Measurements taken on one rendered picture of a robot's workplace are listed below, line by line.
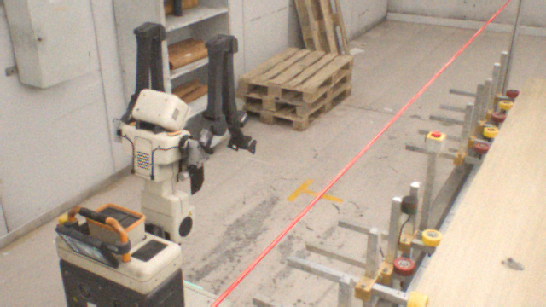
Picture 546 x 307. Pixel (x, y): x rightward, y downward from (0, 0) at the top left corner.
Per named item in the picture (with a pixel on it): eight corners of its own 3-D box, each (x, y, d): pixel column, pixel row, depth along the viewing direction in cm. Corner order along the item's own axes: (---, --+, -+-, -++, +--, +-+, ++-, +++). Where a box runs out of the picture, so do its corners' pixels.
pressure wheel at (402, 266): (388, 288, 227) (391, 264, 222) (394, 277, 234) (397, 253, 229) (408, 295, 224) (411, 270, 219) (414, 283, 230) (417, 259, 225)
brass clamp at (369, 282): (352, 297, 204) (353, 286, 202) (366, 276, 214) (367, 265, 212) (368, 303, 201) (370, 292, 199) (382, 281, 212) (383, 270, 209)
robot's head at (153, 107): (164, 124, 249) (177, 94, 251) (127, 115, 258) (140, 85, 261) (181, 136, 261) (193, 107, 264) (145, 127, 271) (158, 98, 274)
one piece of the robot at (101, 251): (130, 280, 242) (107, 251, 225) (71, 254, 258) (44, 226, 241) (146, 257, 247) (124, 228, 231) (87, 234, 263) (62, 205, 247)
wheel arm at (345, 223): (337, 228, 263) (338, 219, 261) (340, 224, 265) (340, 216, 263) (433, 256, 244) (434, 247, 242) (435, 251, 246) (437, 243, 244)
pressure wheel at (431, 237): (426, 263, 242) (429, 240, 237) (415, 252, 249) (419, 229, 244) (443, 259, 244) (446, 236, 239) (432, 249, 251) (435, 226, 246)
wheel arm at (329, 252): (304, 251, 244) (305, 243, 243) (308, 247, 247) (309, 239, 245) (405, 285, 225) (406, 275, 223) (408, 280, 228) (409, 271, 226)
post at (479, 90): (465, 157, 356) (478, 83, 335) (466, 154, 359) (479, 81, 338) (471, 158, 355) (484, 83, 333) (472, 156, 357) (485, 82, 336)
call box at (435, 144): (424, 152, 258) (426, 136, 254) (428, 146, 263) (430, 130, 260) (439, 155, 255) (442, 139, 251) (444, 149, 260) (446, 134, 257)
